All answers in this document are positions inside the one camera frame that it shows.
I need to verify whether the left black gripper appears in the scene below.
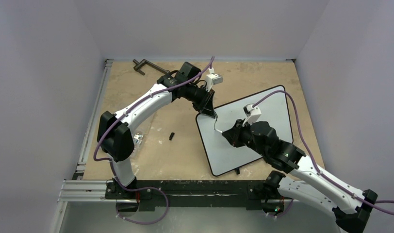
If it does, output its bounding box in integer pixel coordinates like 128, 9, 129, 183
184, 83, 215, 118

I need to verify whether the white whiteboard black frame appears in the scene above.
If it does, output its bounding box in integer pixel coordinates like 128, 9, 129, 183
196, 85, 293, 177

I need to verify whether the black marker cap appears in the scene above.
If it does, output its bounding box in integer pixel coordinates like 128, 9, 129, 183
169, 132, 175, 141

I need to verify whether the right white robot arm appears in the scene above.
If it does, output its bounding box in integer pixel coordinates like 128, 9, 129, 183
222, 119, 378, 233

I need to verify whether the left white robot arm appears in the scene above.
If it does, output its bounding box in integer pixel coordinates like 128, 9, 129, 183
93, 62, 223, 199

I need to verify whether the clear plastic screw box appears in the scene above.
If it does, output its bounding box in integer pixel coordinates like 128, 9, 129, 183
132, 121, 152, 150

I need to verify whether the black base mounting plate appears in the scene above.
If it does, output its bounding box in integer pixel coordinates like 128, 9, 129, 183
105, 180, 290, 215

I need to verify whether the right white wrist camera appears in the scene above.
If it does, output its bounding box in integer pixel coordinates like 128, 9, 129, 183
243, 104, 262, 126

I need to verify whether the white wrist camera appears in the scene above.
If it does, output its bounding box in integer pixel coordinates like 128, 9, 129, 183
243, 104, 262, 126
204, 73, 223, 92

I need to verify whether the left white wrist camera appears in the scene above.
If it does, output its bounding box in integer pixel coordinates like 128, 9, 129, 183
204, 73, 223, 92

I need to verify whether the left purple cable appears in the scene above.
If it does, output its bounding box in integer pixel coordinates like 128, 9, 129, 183
93, 56, 216, 225

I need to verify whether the purple cable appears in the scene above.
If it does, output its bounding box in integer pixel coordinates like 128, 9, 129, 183
252, 90, 394, 216
93, 56, 216, 225

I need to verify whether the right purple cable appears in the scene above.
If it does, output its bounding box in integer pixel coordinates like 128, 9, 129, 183
252, 90, 394, 216

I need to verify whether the dark metal clamp handle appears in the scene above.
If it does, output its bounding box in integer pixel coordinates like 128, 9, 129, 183
132, 59, 170, 76

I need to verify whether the aluminium rail frame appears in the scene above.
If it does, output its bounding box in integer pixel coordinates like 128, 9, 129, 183
58, 59, 114, 202

